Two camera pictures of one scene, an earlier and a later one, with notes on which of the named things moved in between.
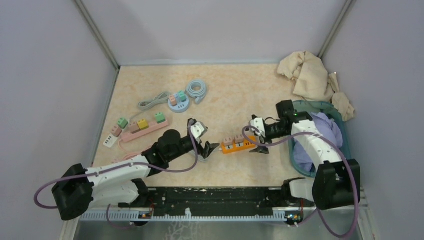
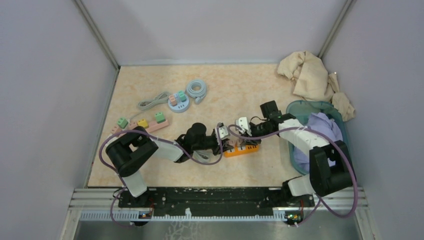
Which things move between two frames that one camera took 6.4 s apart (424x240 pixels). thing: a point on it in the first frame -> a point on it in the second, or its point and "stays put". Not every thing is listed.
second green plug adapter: (122, 123) stays put
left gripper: (208, 148) -> (217, 149)
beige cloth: (313, 81) stays put
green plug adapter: (160, 118) stays put
